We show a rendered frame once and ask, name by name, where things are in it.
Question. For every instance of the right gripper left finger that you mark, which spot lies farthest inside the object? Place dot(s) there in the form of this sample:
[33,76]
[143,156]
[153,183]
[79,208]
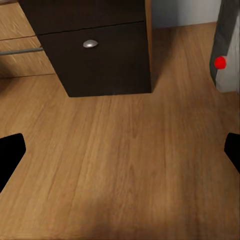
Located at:
[12,149]

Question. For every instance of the desktop computer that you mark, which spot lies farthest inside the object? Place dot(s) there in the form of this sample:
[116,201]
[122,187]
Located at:
[225,54]

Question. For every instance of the cabinet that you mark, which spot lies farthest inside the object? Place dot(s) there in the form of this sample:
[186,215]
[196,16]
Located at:
[21,53]
[96,47]

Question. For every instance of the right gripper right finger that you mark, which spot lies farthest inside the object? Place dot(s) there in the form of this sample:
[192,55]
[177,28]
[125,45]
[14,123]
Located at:
[232,148]

